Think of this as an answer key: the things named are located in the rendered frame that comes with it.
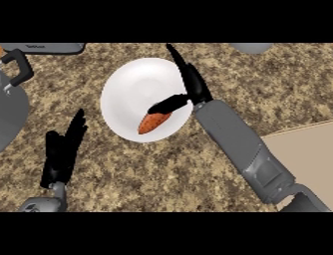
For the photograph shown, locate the pale grey round object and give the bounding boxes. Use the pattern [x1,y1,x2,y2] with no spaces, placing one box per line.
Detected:
[229,43,276,55]

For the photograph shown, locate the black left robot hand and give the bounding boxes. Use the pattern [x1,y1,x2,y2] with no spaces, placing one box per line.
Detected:
[41,108,90,189]

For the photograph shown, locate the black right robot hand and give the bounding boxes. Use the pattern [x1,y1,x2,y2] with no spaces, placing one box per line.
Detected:
[147,43,215,115]

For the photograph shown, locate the beige flat tray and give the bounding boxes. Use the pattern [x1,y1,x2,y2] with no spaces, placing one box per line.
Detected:
[261,116,333,213]

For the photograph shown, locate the white round plate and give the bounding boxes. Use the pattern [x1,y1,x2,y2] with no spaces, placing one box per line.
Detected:
[100,57,195,143]

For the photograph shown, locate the black pot handle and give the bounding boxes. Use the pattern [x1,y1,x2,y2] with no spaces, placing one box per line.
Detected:
[0,48,36,88]

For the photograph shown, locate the grey flat appliance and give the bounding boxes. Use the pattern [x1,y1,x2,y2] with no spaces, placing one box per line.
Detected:
[0,43,88,55]

